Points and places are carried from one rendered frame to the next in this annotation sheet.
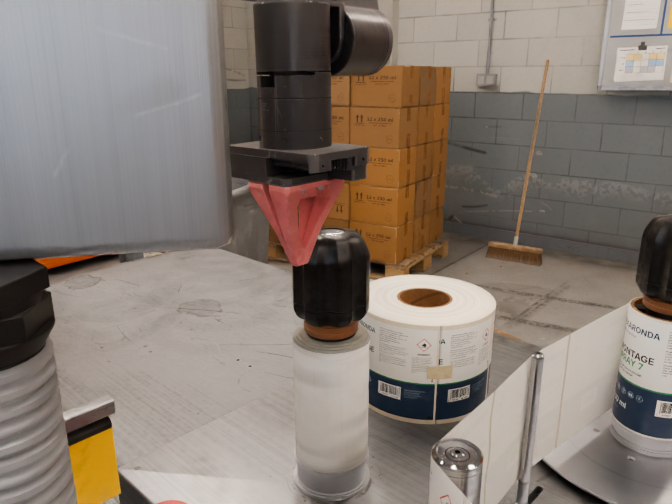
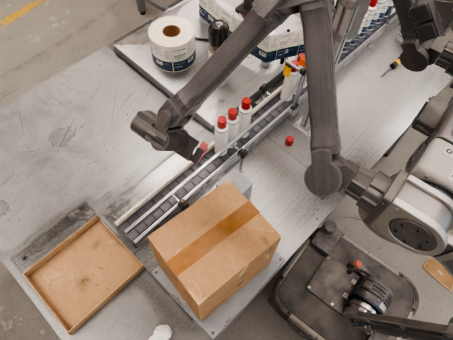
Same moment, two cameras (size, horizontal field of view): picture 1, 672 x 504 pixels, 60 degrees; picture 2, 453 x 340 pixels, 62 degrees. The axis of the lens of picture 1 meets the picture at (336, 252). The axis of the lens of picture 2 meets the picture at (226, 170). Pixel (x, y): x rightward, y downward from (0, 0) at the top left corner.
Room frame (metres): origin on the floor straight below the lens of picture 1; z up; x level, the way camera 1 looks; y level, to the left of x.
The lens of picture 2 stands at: (0.57, 1.22, 2.14)
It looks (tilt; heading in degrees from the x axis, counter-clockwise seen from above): 60 degrees down; 267
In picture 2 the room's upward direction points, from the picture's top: 4 degrees clockwise
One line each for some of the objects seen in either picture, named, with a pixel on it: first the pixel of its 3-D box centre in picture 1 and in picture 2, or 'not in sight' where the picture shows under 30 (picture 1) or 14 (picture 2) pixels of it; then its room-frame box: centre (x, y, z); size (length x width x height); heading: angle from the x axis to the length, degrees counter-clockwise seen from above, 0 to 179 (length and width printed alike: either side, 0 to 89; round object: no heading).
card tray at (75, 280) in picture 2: not in sight; (85, 270); (1.01, 0.87, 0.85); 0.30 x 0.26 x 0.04; 47
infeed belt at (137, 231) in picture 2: not in sight; (276, 108); (0.32, 0.14, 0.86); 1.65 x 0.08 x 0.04; 47
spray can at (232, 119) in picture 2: not in sight; (231, 127); (0.52, 0.35, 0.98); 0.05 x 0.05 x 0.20
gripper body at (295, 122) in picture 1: (295, 121); (251, 1); (0.47, 0.03, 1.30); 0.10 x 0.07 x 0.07; 47
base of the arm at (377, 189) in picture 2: not in sight; (370, 189); (0.25, 0.85, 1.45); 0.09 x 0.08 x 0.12; 53
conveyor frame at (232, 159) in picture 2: not in sight; (275, 108); (0.32, 0.14, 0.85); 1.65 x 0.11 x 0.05; 47
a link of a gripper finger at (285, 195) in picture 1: (288, 208); not in sight; (0.48, 0.04, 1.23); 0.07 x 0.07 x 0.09; 47
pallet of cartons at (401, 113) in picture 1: (356, 166); not in sight; (4.27, -0.15, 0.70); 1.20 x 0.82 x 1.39; 58
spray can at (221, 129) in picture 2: not in sight; (221, 135); (0.56, 0.39, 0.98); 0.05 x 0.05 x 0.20
